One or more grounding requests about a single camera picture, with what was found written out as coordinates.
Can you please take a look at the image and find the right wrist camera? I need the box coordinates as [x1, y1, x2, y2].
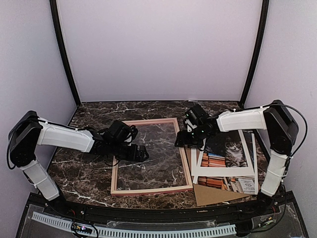
[183, 119, 197, 132]

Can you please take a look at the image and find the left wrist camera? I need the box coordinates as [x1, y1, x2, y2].
[124, 125, 138, 144]

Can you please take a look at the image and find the cat and books photo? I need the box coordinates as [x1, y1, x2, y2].
[193, 130, 260, 195]

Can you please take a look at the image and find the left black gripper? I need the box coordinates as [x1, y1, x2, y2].
[109, 141, 149, 163]

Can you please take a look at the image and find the black corner post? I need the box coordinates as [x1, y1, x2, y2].
[49, 0, 81, 107]
[240, 0, 269, 106]

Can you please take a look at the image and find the white slotted cable duct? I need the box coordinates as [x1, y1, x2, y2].
[31, 212, 236, 238]

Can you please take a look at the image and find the white photo mat board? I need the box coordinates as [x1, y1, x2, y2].
[192, 130, 255, 177]

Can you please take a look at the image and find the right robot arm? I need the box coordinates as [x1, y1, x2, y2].
[174, 100, 301, 215]

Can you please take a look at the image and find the pink wooden picture frame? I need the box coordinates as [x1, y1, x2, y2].
[110, 118, 193, 196]

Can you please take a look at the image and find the right black corner post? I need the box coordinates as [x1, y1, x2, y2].
[240, 0, 269, 106]

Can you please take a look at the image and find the left black corner post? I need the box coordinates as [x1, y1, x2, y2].
[49, 0, 81, 107]

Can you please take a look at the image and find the black front rail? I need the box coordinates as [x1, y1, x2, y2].
[29, 195, 285, 225]

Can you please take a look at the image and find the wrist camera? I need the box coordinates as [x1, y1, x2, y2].
[183, 119, 197, 132]
[124, 125, 138, 144]

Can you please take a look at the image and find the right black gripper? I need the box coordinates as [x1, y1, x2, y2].
[175, 124, 211, 149]

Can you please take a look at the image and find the clear acrylic sheet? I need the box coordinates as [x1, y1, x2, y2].
[116, 122, 187, 190]

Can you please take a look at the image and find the brown cardboard backing board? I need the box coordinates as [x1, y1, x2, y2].
[184, 146, 256, 206]

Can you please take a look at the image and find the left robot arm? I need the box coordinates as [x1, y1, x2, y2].
[6, 111, 149, 216]

